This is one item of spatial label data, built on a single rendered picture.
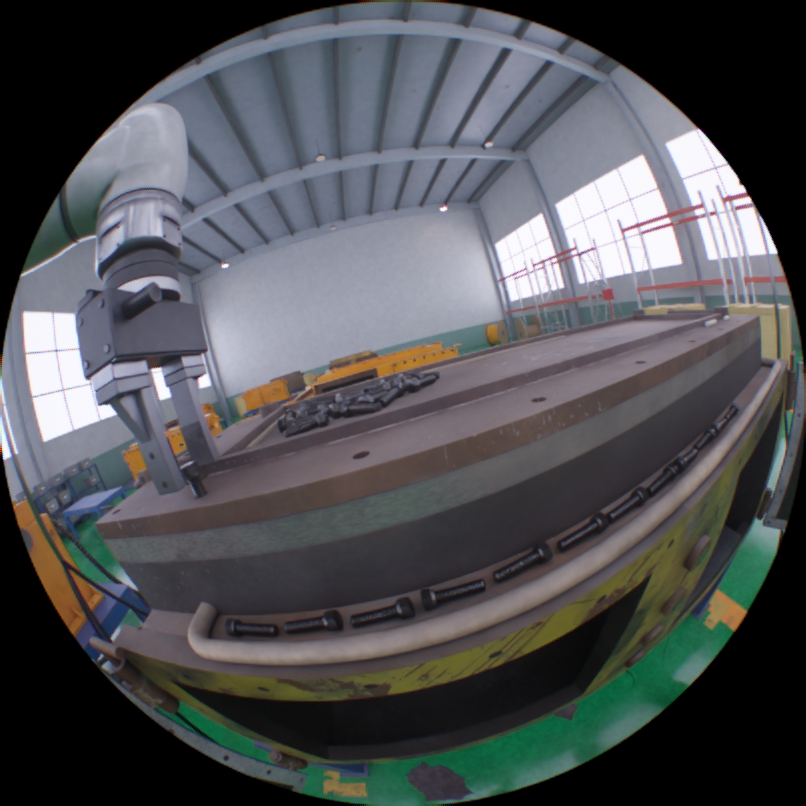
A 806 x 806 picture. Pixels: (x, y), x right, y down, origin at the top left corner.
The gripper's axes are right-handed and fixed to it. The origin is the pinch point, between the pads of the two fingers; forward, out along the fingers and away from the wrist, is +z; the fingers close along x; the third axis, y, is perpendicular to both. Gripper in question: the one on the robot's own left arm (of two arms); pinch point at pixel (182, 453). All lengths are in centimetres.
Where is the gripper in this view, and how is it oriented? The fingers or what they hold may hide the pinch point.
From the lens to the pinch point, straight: 27.1
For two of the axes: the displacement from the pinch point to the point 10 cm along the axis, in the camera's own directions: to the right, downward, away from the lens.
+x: -1.3, -1.9, 9.7
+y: 9.6, -2.7, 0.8
